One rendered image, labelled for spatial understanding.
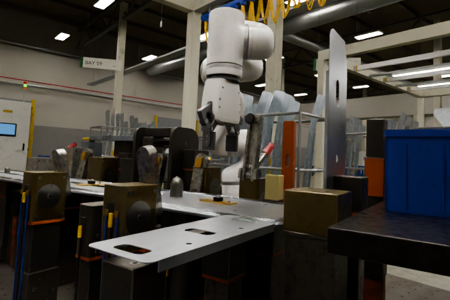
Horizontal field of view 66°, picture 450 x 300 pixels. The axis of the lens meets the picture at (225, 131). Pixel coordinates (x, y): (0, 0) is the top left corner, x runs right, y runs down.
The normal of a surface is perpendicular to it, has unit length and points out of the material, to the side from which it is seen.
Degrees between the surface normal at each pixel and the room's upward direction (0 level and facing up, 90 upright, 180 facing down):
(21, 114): 90
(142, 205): 90
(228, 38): 90
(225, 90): 89
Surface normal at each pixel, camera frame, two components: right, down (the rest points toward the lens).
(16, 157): 0.65, -0.03
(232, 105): 0.84, 0.04
